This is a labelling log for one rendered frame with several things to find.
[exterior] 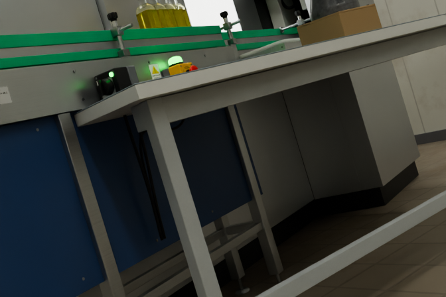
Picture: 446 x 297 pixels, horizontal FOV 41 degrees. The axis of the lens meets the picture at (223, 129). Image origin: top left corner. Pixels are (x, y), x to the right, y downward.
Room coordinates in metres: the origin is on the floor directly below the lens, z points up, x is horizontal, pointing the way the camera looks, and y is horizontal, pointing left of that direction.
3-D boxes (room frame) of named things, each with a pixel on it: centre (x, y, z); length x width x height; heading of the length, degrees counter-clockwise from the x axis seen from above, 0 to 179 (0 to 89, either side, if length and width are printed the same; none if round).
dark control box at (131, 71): (1.57, 0.23, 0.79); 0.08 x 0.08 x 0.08; 56
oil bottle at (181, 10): (2.21, 0.04, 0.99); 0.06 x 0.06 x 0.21; 57
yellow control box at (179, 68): (1.81, 0.08, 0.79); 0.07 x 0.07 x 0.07; 56
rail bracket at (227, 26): (2.20, -0.11, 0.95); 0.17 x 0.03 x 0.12; 56
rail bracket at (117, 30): (1.68, 0.19, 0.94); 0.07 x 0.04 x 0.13; 56
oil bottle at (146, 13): (2.07, 0.14, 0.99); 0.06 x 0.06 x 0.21; 55
